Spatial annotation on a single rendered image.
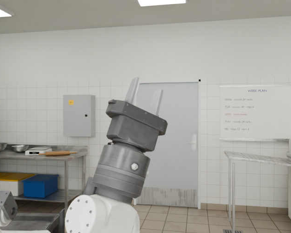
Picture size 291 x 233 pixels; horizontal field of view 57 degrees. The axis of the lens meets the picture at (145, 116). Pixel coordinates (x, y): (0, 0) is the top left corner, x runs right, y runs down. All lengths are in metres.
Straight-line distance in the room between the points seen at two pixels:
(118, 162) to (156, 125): 0.10
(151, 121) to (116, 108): 0.07
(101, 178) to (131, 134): 0.09
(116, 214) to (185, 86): 4.07
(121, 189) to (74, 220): 0.08
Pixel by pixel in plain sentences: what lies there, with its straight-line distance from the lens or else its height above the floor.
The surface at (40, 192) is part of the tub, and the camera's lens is 4.60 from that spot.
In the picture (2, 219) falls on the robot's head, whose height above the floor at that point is 1.30.
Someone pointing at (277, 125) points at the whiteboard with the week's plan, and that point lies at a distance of 4.55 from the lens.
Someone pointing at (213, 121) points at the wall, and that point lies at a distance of 4.41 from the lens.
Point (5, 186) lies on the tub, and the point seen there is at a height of 0.39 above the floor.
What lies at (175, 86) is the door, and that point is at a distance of 4.46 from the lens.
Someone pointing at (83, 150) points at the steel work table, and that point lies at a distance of 4.76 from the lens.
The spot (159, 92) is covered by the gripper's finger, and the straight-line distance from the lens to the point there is 0.53.
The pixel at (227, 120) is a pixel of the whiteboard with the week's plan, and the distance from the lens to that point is 4.41.
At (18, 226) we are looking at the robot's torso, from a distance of 0.83.
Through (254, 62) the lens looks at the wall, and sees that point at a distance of 4.56.
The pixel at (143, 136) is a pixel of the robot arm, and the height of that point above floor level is 1.49.
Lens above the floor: 1.53
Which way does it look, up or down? 1 degrees down
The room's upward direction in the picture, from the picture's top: straight up
